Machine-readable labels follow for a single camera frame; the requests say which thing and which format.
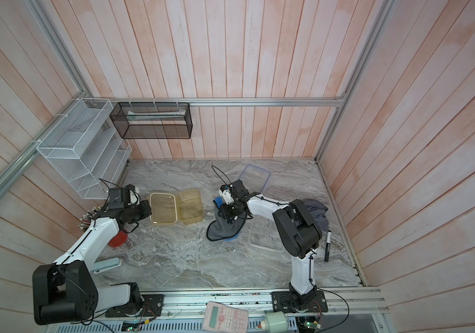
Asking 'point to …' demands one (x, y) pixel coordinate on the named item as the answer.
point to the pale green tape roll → (276, 322)
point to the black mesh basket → (152, 120)
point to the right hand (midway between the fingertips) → (221, 212)
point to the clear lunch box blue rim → (263, 234)
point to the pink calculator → (223, 318)
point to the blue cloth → (220, 229)
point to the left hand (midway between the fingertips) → (151, 210)
